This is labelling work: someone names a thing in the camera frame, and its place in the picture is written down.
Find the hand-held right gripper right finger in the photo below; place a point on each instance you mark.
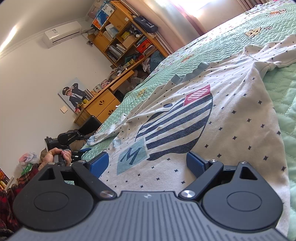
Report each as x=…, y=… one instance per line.
x=196, y=165

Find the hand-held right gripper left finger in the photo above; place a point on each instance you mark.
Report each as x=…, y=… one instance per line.
x=100, y=164

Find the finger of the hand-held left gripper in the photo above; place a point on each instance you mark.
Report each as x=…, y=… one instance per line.
x=78, y=154
x=83, y=137

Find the white dotted shirt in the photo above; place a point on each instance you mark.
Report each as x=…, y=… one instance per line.
x=231, y=115

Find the person's left forearm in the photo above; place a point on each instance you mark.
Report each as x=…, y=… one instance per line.
x=13, y=197

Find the person's left hand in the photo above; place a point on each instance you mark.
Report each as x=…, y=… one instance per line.
x=47, y=157

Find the black chair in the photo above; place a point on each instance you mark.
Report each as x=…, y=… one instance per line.
x=90, y=124

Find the wooden desk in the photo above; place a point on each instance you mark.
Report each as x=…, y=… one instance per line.
x=101, y=106

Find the framed portrait photo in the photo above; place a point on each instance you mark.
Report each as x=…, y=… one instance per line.
x=74, y=95

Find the silver thermos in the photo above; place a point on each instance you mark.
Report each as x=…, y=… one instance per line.
x=88, y=93

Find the white plastic bag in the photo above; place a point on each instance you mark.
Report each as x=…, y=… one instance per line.
x=27, y=157

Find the white air conditioner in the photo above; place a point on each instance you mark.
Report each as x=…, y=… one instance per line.
x=62, y=34

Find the blue bag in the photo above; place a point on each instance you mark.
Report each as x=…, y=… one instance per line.
x=156, y=59

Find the wooden bookshelf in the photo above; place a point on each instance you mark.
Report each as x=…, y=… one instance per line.
x=120, y=34

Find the green quilted bee bedspread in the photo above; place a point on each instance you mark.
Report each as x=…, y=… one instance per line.
x=284, y=92

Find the navy hanging bag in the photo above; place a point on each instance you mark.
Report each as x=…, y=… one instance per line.
x=145, y=24

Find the pink curtain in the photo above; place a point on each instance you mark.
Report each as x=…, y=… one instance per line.
x=166, y=20

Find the wall switch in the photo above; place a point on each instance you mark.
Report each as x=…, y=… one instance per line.
x=64, y=109

